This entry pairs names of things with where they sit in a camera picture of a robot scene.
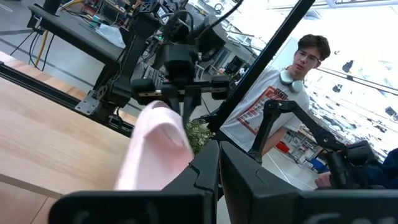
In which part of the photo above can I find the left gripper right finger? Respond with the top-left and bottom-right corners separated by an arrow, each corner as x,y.
219,141 -> 398,224

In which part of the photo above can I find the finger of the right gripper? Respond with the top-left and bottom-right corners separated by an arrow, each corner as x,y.
160,84 -> 182,114
182,85 -> 203,127

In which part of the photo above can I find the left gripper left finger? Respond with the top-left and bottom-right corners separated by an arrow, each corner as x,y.
48,139 -> 220,224

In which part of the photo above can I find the pink slide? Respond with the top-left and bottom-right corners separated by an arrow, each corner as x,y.
114,100 -> 195,191

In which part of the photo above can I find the green plant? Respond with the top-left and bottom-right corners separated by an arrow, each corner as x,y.
185,119 -> 215,156

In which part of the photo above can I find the person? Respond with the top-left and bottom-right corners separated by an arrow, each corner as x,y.
219,33 -> 332,156
314,148 -> 398,190

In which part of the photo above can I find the white cloth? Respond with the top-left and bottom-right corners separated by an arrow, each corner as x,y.
95,23 -> 126,49

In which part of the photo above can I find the white over-ear headphones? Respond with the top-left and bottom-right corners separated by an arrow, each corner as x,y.
279,68 -> 305,93

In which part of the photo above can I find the black background table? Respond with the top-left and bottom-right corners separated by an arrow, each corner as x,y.
27,2 -> 127,67

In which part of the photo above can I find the black frame post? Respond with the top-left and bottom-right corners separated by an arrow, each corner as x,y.
206,0 -> 317,133

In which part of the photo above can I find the black table edge rail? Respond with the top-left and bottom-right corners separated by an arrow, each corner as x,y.
0,60 -> 135,138

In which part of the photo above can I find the yellow cable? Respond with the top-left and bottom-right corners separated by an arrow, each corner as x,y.
33,0 -> 85,68

